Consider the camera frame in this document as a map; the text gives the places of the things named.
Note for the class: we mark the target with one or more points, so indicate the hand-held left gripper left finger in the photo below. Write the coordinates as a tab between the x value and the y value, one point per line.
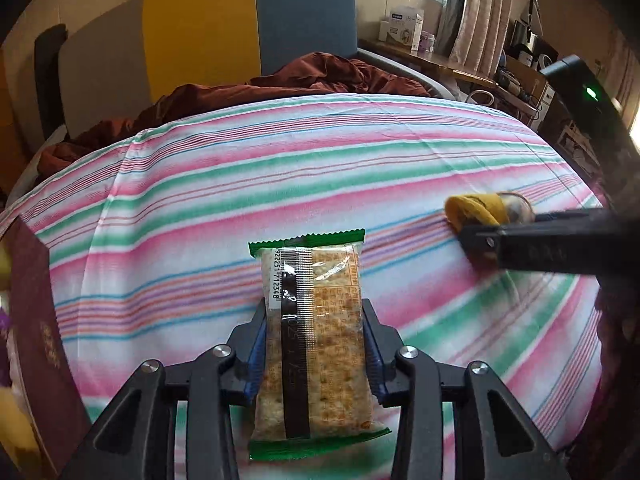
255	360

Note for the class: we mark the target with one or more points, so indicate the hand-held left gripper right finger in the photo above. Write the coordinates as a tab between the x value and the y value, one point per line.
375	370

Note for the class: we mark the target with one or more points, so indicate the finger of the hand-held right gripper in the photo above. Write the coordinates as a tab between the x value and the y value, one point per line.
525	247

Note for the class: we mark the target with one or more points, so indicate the green cracker packet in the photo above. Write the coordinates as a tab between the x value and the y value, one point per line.
335	335

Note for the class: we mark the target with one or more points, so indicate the yellow snack packet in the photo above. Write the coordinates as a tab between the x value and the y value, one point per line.
475	207

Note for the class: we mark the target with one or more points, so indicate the gold-lined maroon tin box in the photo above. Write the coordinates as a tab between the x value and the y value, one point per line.
40	340

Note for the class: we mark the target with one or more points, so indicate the person's right forearm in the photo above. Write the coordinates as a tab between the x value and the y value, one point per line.
615	370

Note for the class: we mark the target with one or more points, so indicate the cardboard box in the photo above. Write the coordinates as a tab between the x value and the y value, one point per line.
525	85

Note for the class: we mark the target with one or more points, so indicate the black appliance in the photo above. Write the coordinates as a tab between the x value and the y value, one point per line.
532	45

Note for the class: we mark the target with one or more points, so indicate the patterned beige curtain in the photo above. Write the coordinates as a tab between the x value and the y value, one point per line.
480	10

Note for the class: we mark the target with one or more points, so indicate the wooden desk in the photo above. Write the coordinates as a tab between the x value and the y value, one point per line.
430	62

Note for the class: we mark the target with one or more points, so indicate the white carton box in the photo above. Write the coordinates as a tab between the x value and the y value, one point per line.
400	27

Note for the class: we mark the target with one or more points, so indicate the purple snack packet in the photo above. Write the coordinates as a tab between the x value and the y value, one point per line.
4	340

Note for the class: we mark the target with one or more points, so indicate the maroon blanket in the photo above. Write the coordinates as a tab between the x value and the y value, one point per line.
310	75

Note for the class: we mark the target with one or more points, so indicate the wooden wardrobe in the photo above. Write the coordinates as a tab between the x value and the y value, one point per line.
10	135

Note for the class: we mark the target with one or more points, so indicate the grey yellow blue armchair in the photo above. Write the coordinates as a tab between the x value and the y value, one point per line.
200	25

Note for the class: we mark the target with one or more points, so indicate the black rolled mat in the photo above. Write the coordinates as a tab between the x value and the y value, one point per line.
50	75

